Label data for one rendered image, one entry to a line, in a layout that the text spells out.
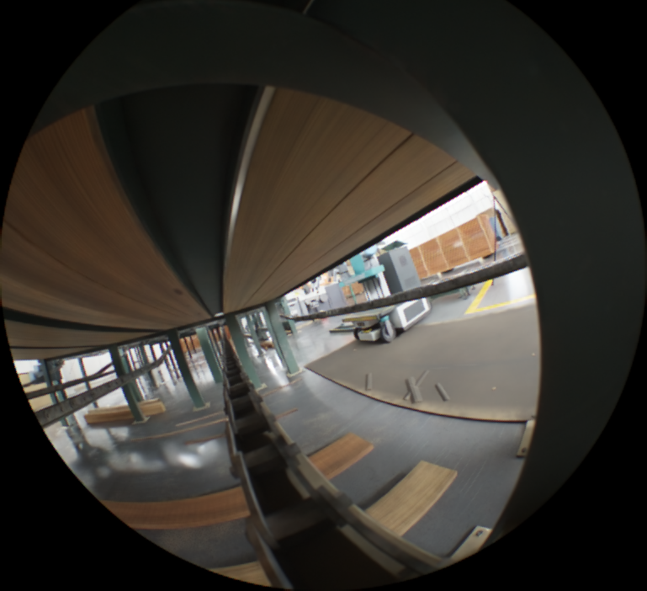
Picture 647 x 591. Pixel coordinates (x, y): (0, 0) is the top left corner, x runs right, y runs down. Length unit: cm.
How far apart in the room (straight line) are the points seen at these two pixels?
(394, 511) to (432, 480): 14
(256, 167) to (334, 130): 8
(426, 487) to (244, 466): 60
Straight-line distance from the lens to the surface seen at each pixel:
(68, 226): 27
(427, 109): 17
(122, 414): 266
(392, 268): 215
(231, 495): 95
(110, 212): 24
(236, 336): 194
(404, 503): 69
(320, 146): 21
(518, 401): 91
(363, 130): 22
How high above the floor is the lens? 64
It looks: 8 degrees up
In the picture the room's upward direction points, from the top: 20 degrees counter-clockwise
